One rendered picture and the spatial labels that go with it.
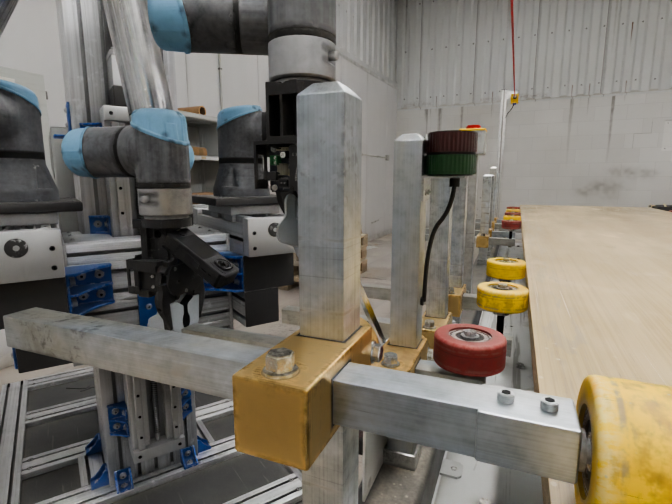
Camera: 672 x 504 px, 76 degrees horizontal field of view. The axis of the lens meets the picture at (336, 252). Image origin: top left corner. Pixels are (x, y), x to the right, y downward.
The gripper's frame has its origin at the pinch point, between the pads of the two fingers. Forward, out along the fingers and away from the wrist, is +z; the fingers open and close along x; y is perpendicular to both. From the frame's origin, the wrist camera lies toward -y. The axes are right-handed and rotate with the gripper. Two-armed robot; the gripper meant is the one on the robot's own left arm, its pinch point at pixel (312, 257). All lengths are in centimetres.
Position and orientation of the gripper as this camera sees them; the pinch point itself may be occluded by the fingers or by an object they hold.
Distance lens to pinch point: 53.6
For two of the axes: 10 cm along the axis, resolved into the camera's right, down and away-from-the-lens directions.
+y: -3.9, 1.6, -9.1
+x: 9.2, 0.7, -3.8
